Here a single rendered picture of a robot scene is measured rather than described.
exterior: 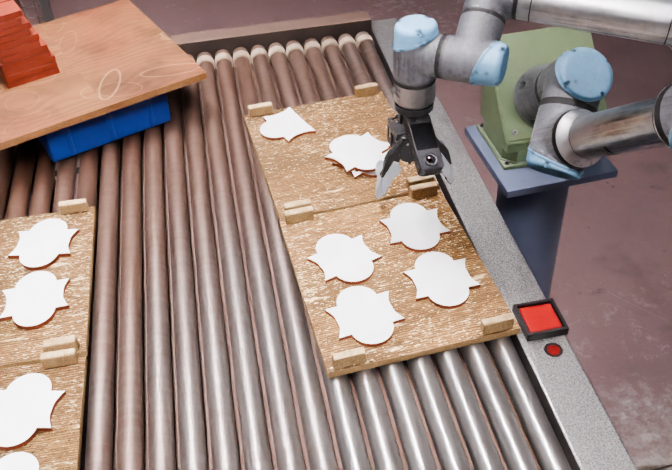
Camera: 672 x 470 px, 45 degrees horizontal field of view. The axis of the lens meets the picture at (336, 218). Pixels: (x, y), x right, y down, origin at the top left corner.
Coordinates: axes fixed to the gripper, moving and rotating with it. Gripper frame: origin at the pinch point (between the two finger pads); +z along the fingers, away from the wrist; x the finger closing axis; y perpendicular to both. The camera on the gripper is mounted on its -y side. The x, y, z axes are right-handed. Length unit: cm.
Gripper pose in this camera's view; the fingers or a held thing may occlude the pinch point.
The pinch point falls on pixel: (415, 193)
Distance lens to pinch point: 159.4
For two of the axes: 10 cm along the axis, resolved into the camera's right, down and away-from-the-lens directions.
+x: -9.7, 2.0, -1.6
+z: 0.4, 7.6, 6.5
